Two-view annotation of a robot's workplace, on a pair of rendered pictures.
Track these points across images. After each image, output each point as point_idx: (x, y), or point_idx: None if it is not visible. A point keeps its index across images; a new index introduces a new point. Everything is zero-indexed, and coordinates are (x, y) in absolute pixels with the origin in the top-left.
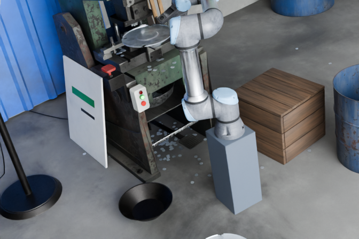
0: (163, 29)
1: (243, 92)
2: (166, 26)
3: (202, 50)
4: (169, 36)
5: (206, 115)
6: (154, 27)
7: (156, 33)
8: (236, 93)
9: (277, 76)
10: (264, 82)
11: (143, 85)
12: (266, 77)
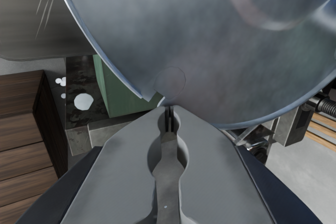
0: (253, 83)
1: (8, 135)
2: (261, 117)
3: (87, 148)
4: (122, 53)
5: None
6: (318, 58)
7: None
8: (15, 122)
9: (28, 204)
10: (18, 180)
11: None
12: (40, 189)
